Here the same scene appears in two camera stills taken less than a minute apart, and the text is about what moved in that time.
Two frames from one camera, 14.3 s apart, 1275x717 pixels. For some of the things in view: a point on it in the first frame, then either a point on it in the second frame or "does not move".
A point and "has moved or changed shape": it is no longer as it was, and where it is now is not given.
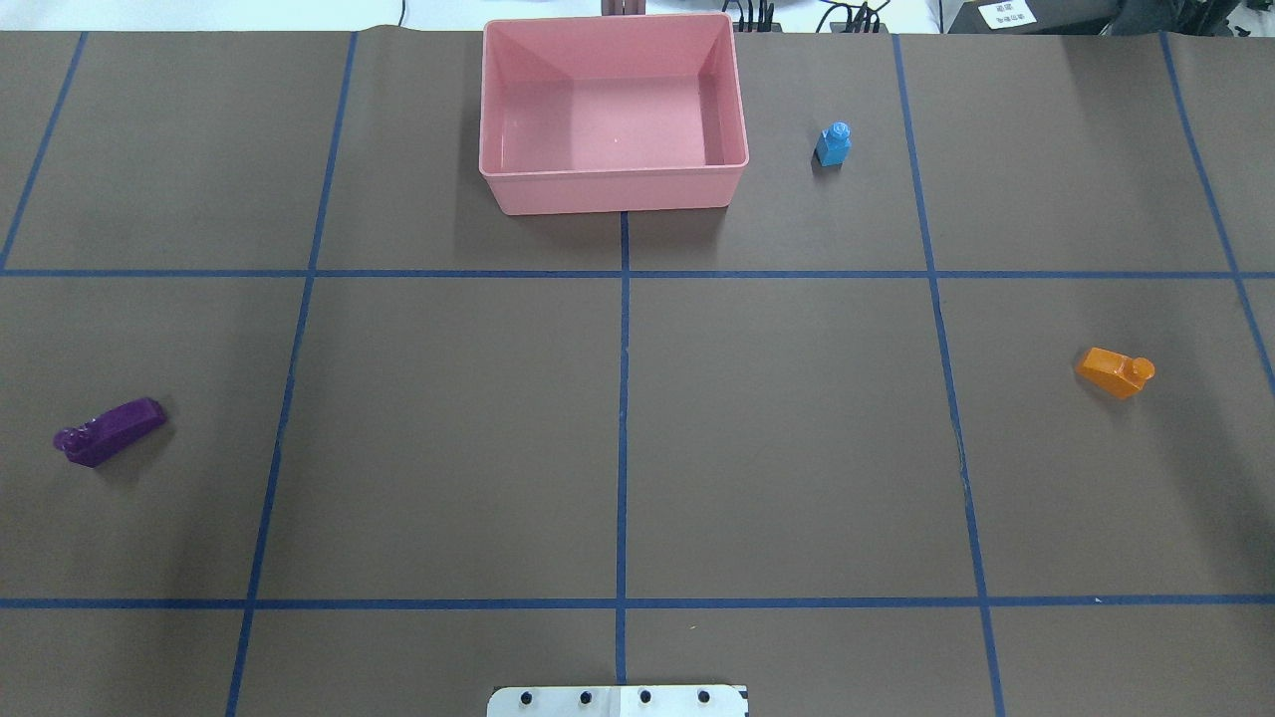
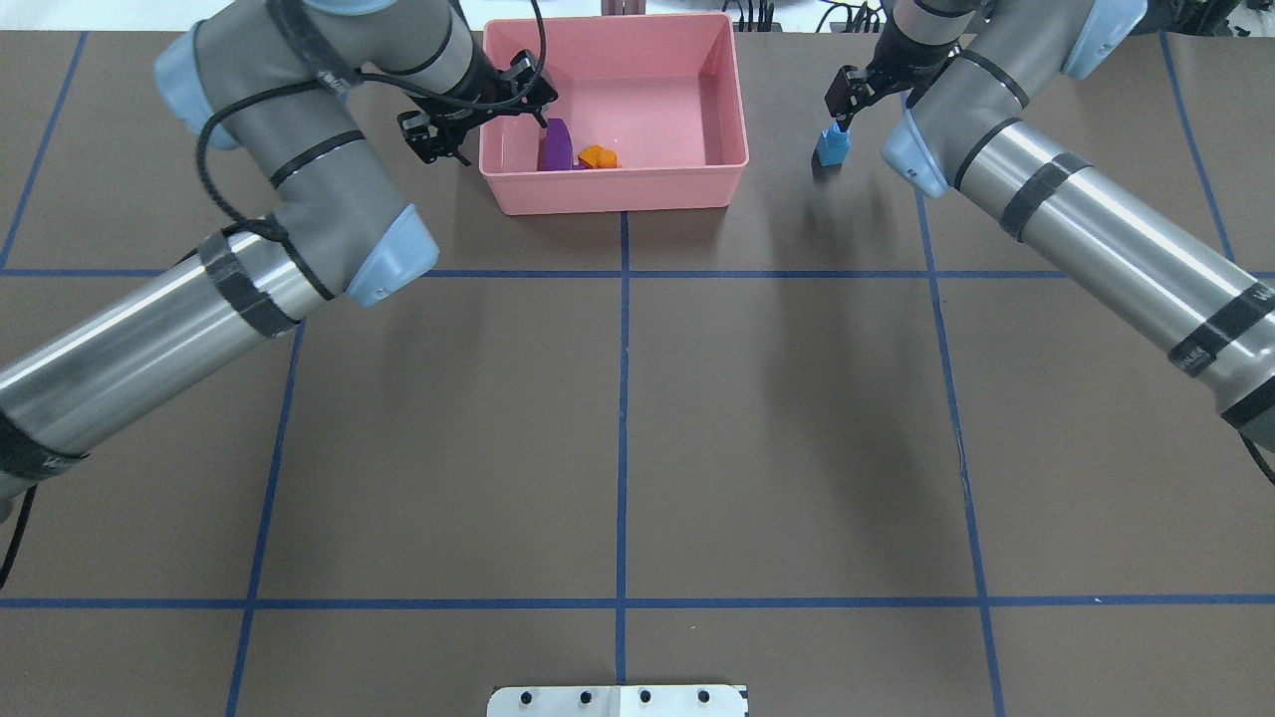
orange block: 1120,375 -> 599,157
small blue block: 835,144 does not move
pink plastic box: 610,115 does not move
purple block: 95,440 has moved or changed shape
